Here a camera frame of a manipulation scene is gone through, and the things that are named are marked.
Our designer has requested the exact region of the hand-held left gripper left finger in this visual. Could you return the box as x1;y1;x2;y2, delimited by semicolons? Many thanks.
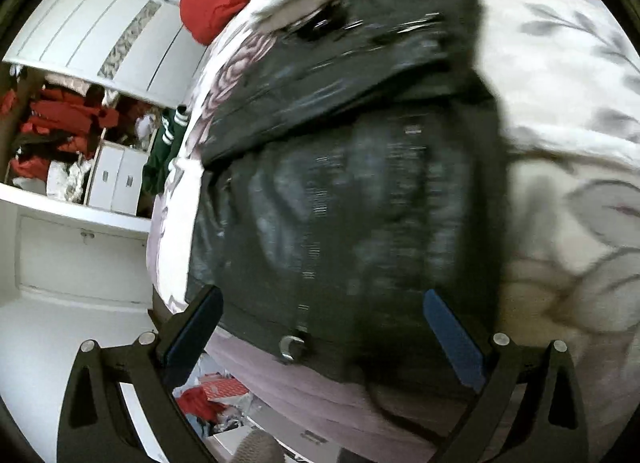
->
56;285;224;463

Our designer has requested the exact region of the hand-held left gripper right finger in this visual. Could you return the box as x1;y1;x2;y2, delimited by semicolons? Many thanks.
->
423;289;591;463

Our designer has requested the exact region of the black leather jacket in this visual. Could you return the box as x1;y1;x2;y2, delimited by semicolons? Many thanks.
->
185;0;512;396

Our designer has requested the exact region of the pile of red clothes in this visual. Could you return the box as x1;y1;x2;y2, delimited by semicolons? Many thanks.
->
2;70;146;201

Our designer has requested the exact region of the red patterned box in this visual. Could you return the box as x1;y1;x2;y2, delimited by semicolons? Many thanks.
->
177;374;251;436

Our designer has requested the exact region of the white drawer unit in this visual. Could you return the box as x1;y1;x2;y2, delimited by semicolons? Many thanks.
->
86;140;151;216

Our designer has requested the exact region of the green striped garment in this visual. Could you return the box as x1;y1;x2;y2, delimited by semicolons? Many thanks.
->
140;106;190;196

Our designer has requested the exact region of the floral bed sheet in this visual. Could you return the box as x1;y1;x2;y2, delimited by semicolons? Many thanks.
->
146;0;640;463

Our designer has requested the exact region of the white wardrobe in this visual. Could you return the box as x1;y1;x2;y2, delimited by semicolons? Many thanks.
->
0;0;212;309

